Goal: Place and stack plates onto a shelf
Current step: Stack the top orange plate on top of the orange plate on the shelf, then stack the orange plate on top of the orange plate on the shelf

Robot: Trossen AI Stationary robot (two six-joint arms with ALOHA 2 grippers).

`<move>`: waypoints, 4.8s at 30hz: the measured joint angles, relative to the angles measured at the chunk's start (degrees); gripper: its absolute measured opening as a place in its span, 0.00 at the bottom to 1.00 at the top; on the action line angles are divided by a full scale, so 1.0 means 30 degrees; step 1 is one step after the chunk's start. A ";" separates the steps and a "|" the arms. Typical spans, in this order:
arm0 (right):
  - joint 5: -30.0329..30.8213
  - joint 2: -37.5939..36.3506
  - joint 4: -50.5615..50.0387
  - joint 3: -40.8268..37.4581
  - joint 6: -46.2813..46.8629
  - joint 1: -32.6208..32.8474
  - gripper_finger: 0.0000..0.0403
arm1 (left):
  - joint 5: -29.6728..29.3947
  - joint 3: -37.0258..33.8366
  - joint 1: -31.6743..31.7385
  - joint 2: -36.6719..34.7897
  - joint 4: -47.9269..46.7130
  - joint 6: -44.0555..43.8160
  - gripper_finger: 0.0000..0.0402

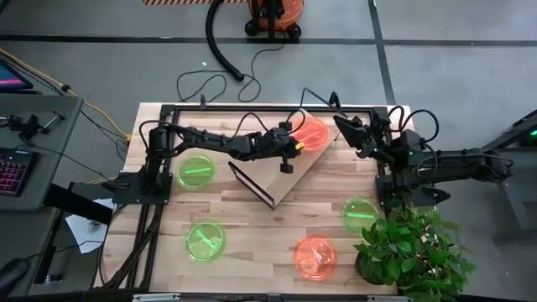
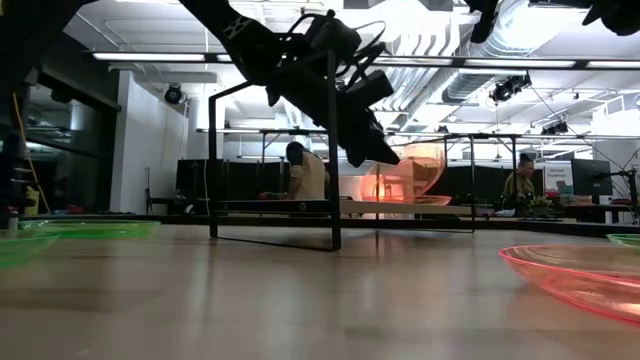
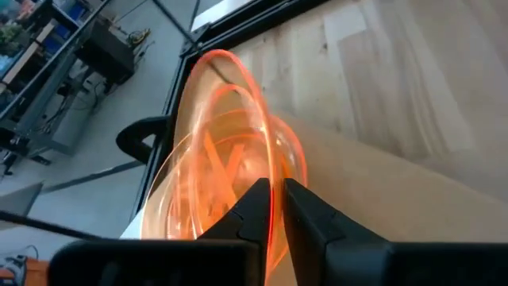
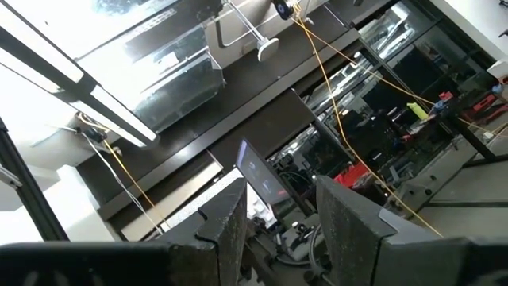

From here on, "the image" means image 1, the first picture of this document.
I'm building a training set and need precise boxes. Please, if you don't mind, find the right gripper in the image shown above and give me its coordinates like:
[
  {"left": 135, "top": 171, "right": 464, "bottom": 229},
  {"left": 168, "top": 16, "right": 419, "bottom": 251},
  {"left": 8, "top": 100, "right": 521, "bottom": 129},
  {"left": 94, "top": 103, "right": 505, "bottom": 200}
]
[{"left": 334, "top": 115, "right": 398, "bottom": 165}]

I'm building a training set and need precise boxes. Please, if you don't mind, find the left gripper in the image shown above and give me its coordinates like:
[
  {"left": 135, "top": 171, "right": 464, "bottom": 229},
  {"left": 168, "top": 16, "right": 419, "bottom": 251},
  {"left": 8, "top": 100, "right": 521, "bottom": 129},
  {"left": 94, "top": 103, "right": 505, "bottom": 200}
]
[{"left": 260, "top": 120, "right": 306, "bottom": 174}]

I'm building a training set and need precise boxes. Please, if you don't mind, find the translucent orange plastic plate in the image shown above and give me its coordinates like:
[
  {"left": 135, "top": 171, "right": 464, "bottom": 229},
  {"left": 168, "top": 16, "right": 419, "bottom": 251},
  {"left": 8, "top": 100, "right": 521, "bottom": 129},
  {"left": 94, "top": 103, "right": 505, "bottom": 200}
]
[
  {"left": 293, "top": 234, "right": 338, "bottom": 282},
  {"left": 290, "top": 116, "right": 331, "bottom": 154}
]

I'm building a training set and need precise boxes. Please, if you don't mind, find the translucent green plastic plate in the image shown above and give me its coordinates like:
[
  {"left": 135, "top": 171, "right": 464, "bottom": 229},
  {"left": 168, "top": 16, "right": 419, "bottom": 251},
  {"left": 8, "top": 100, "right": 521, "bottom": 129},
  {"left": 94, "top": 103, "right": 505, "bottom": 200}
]
[
  {"left": 340, "top": 195, "right": 382, "bottom": 237},
  {"left": 184, "top": 221, "right": 228, "bottom": 263},
  {"left": 175, "top": 155, "right": 216, "bottom": 191}
]

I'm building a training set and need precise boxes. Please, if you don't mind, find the cardboard box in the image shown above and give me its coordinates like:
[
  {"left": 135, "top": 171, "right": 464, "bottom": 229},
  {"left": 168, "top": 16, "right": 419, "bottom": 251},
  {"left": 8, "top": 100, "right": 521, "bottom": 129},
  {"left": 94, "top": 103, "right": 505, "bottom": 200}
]
[{"left": 227, "top": 86, "right": 350, "bottom": 211}]

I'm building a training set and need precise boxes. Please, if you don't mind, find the orange vacuum cleaner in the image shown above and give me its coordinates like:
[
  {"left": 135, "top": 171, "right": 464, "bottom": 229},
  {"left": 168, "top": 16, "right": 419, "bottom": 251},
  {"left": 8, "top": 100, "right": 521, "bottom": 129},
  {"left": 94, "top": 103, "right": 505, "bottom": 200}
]
[{"left": 244, "top": 0, "right": 305, "bottom": 42}]

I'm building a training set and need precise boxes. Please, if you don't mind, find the green potted plant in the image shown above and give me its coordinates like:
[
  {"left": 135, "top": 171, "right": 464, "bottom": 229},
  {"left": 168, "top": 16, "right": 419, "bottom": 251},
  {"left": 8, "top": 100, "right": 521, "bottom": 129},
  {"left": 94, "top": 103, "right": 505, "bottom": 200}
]
[{"left": 352, "top": 204, "right": 478, "bottom": 302}]

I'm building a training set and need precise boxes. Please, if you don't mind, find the black equipment with green light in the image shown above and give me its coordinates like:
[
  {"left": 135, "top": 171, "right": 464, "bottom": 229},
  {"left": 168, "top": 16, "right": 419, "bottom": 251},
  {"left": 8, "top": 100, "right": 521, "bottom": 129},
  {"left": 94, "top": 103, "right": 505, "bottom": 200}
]
[{"left": 481, "top": 108, "right": 537, "bottom": 153}]

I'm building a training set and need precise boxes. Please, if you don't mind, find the grey desk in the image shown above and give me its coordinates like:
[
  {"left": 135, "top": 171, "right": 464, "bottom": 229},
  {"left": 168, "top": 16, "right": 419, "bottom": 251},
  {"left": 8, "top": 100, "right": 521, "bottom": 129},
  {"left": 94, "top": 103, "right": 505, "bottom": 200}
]
[
  {"left": 0, "top": 206, "right": 62, "bottom": 295},
  {"left": 0, "top": 94, "right": 85, "bottom": 211}
]

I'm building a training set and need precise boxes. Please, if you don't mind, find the black clamp tool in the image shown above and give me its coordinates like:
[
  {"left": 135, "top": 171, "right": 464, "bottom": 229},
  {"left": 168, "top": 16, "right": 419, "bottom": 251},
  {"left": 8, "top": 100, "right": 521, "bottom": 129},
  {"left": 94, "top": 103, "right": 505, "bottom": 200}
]
[{"left": 6, "top": 110, "right": 66, "bottom": 142}]

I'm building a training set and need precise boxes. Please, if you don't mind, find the keyboard with pink backlight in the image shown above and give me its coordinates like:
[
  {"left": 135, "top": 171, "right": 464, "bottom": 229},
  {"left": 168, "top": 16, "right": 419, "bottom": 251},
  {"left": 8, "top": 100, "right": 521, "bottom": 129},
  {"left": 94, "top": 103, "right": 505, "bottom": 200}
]
[{"left": 0, "top": 147, "right": 37, "bottom": 198}]

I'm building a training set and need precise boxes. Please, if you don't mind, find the computer monitor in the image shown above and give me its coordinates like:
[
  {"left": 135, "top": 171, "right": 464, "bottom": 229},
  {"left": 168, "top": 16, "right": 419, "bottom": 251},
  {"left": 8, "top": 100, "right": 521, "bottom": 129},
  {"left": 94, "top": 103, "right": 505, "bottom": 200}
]
[{"left": 0, "top": 58, "right": 34, "bottom": 91}]

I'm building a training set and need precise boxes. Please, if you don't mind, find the black computer mouse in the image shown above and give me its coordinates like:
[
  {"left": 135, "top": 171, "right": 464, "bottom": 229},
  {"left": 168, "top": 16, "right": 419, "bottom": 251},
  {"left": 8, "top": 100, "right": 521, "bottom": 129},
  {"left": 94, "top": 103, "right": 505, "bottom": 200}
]
[{"left": 0, "top": 257, "right": 29, "bottom": 289}]

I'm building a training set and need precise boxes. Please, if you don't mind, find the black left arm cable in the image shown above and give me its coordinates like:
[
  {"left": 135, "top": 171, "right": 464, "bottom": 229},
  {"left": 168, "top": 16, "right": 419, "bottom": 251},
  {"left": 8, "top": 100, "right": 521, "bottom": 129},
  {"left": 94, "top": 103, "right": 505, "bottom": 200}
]
[{"left": 232, "top": 109, "right": 307, "bottom": 140}]

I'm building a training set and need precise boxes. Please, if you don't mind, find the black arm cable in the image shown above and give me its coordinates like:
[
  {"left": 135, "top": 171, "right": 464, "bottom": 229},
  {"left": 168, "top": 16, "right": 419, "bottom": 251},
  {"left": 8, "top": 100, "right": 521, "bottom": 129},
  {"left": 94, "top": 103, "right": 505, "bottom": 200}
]
[
  {"left": 386, "top": 105, "right": 441, "bottom": 169},
  {"left": 232, "top": 109, "right": 307, "bottom": 140}
]

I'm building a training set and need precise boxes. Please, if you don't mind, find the black aluminium rig frame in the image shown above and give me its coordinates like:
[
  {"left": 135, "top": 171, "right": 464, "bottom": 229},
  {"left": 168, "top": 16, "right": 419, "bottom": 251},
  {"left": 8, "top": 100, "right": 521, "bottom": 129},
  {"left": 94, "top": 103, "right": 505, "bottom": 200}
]
[{"left": 90, "top": 102, "right": 394, "bottom": 302}]

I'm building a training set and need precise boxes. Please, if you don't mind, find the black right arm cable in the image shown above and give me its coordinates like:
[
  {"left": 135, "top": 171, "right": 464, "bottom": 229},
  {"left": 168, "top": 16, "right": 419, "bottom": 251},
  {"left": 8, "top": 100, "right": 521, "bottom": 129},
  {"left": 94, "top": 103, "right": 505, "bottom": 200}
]
[{"left": 386, "top": 105, "right": 441, "bottom": 169}]

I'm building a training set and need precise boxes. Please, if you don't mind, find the thin black power cable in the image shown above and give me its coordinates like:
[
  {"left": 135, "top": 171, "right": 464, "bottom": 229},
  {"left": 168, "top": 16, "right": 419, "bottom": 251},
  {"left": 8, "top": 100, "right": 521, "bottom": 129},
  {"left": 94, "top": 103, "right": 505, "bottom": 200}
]
[{"left": 175, "top": 43, "right": 287, "bottom": 104}]

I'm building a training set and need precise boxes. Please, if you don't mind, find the black vacuum hose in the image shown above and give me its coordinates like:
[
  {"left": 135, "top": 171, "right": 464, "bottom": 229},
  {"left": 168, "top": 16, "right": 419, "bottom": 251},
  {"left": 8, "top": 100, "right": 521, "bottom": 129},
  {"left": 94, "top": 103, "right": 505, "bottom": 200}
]
[{"left": 204, "top": 0, "right": 246, "bottom": 83}]

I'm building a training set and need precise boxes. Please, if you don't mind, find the silver aluminium bracket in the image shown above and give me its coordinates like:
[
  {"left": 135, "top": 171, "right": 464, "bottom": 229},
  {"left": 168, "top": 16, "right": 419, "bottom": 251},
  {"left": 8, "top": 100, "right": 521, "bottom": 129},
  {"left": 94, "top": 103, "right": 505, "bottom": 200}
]
[
  {"left": 368, "top": 294, "right": 414, "bottom": 302},
  {"left": 133, "top": 293, "right": 182, "bottom": 302}
]

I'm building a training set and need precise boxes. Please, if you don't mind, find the yellow cable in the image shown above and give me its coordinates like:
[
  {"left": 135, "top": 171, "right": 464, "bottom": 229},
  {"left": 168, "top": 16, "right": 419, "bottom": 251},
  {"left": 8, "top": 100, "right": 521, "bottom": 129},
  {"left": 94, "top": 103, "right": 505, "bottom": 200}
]
[{"left": 0, "top": 47, "right": 132, "bottom": 142}]

